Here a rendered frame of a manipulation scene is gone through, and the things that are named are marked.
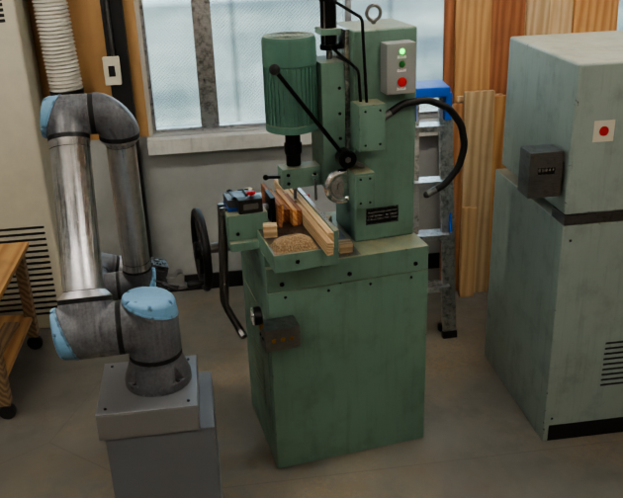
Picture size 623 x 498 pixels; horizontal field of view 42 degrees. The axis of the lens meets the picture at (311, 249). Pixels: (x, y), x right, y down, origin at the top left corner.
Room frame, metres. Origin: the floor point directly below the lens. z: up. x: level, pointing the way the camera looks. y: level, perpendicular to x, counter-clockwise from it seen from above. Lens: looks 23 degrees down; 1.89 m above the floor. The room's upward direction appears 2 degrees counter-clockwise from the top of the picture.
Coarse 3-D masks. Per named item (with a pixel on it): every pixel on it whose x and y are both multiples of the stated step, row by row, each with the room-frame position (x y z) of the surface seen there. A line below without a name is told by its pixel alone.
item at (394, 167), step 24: (360, 24) 2.70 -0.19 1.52; (384, 24) 2.68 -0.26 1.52; (408, 24) 2.67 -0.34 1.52; (360, 48) 2.57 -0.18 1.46; (360, 72) 2.57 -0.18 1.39; (384, 96) 2.59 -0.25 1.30; (408, 96) 2.62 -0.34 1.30; (408, 120) 2.62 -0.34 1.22; (408, 144) 2.62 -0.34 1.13; (384, 168) 2.59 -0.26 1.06; (408, 168) 2.62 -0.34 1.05; (384, 192) 2.59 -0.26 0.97; (408, 192) 2.62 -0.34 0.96; (336, 216) 2.76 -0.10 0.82; (360, 216) 2.57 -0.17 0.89; (408, 216) 2.62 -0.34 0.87; (360, 240) 2.57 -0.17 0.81
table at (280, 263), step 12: (288, 228) 2.47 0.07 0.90; (300, 228) 2.47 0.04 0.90; (228, 240) 2.46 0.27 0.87; (240, 240) 2.45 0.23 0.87; (252, 240) 2.45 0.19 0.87; (264, 240) 2.38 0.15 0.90; (264, 252) 2.37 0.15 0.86; (300, 252) 2.27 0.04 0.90; (312, 252) 2.28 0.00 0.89; (336, 252) 2.30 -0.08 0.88; (276, 264) 2.25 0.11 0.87; (288, 264) 2.26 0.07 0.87; (300, 264) 2.27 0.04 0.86; (312, 264) 2.28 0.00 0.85; (324, 264) 2.29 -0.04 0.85
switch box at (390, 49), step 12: (384, 48) 2.55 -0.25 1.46; (396, 48) 2.54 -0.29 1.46; (408, 48) 2.55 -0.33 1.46; (384, 60) 2.55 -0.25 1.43; (396, 60) 2.54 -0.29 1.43; (408, 60) 2.55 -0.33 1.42; (384, 72) 2.55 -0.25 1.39; (396, 72) 2.54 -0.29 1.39; (408, 72) 2.55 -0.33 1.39; (384, 84) 2.55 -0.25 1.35; (396, 84) 2.54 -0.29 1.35; (408, 84) 2.55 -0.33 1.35
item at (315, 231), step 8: (288, 192) 2.72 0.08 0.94; (296, 200) 2.64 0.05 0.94; (304, 208) 2.55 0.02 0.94; (304, 216) 2.48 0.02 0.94; (304, 224) 2.48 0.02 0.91; (312, 224) 2.40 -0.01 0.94; (312, 232) 2.38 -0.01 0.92; (320, 232) 2.33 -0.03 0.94; (320, 240) 2.30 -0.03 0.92; (328, 240) 2.26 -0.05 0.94; (328, 248) 2.24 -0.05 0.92
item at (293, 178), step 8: (280, 168) 2.60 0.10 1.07; (288, 168) 2.59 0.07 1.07; (296, 168) 2.59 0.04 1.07; (304, 168) 2.60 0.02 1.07; (312, 168) 2.60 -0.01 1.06; (280, 176) 2.61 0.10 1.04; (288, 176) 2.58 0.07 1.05; (296, 176) 2.59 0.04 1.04; (304, 176) 2.60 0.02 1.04; (320, 176) 2.61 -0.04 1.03; (280, 184) 2.61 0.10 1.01; (288, 184) 2.58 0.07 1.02; (296, 184) 2.59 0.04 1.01; (304, 184) 2.60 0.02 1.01; (312, 184) 2.60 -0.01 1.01; (320, 184) 2.61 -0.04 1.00
